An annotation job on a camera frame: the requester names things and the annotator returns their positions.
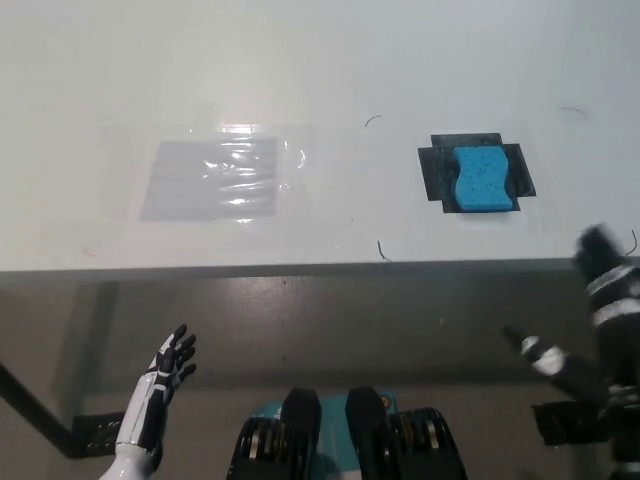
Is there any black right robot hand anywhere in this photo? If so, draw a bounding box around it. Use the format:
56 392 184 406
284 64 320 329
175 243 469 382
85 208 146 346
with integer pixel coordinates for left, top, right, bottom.
501 223 640 406

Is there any black and teal robot body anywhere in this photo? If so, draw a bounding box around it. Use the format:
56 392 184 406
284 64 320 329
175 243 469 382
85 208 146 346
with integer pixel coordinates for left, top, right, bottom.
227 385 469 480

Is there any black table leg bar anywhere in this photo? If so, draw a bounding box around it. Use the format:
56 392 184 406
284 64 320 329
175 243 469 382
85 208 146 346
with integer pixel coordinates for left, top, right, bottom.
0 360 82 459

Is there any black tape marked spot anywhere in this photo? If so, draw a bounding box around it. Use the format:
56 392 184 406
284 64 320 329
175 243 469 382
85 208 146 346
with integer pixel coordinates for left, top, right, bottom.
417 131 539 217

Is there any grey tape rectangle patch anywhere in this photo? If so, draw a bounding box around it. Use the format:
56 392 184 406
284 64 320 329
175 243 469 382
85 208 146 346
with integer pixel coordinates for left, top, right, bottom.
138 136 280 223

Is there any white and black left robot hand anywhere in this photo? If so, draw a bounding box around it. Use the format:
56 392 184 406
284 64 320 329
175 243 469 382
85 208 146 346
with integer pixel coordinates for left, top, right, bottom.
115 323 198 452

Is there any clear plastic tape sheet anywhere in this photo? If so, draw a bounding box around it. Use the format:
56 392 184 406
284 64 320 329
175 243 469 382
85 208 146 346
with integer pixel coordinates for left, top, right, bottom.
97 102 324 235

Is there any blue soft sponge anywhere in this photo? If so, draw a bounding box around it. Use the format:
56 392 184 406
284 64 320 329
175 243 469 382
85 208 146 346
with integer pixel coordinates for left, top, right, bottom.
451 145 517 214

